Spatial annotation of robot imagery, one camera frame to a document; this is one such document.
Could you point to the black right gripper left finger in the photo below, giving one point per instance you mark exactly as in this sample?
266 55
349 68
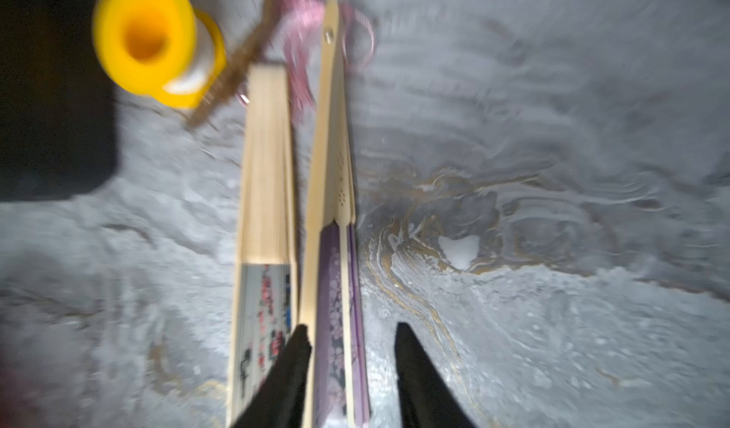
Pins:
280 401

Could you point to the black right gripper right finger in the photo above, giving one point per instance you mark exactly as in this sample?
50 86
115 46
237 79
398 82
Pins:
424 399

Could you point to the bamboo fan purple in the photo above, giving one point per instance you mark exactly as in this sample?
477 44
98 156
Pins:
329 303

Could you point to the bamboo fan floral white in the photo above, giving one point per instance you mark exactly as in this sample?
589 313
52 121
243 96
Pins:
265 255

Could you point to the black plastic tool case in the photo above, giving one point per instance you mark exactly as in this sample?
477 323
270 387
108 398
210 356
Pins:
58 127

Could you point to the yellow thread seal tape spool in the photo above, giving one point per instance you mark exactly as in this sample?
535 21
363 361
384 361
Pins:
168 50

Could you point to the steel ball valve brown handle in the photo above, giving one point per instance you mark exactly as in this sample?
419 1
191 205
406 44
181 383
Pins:
227 83

